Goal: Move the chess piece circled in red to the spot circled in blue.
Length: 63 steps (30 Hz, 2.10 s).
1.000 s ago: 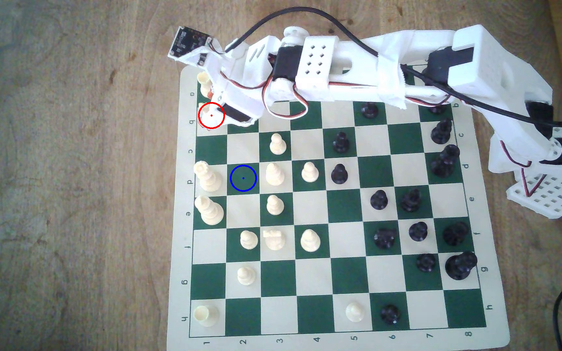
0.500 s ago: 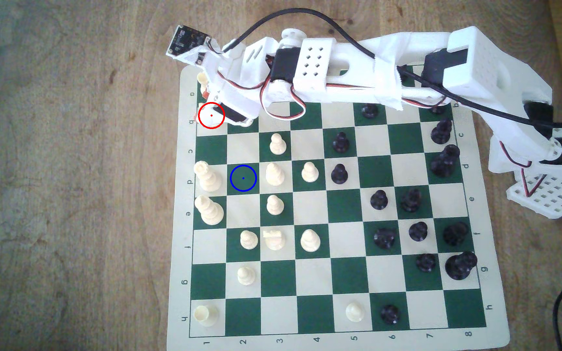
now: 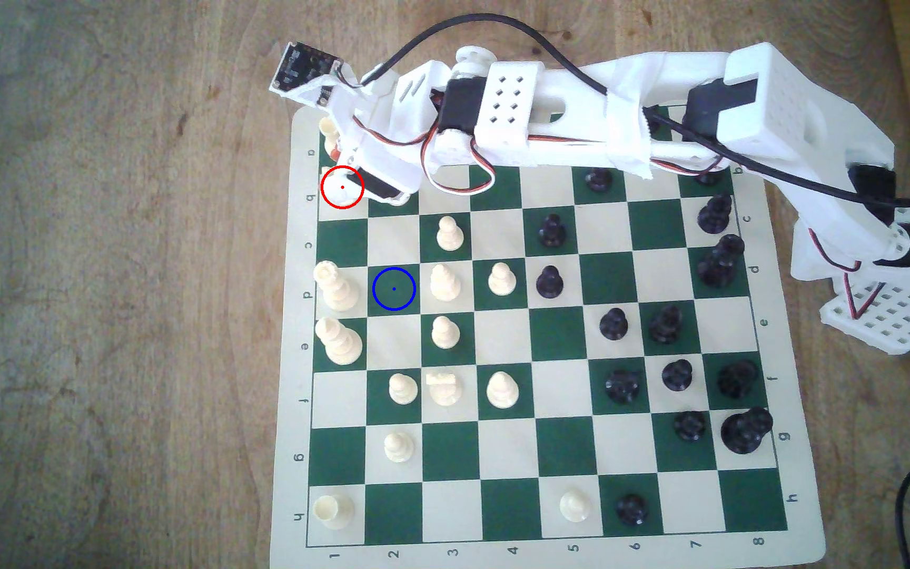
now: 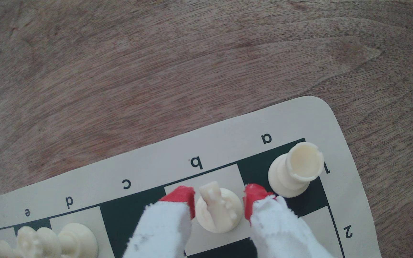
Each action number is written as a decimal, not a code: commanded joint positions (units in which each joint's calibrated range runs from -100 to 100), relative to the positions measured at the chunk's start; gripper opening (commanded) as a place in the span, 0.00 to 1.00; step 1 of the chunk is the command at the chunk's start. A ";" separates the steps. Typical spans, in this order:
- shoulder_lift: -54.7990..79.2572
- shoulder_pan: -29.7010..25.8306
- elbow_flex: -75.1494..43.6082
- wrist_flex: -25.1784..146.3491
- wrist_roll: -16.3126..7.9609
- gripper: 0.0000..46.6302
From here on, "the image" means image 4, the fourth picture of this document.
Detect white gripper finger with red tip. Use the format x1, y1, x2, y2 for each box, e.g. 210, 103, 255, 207
122, 186, 196, 258
244, 183, 335, 258

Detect cream chess knight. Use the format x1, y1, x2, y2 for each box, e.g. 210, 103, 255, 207
195, 181, 244, 233

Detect cream chess rook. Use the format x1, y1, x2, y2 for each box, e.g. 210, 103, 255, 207
268, 141, 325, 198

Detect cream chess queen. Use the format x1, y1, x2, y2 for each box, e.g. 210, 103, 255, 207
16, 222, 99, 258

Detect green cream chess board mat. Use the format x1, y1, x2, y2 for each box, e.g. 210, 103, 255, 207
0, 96, 382, 258

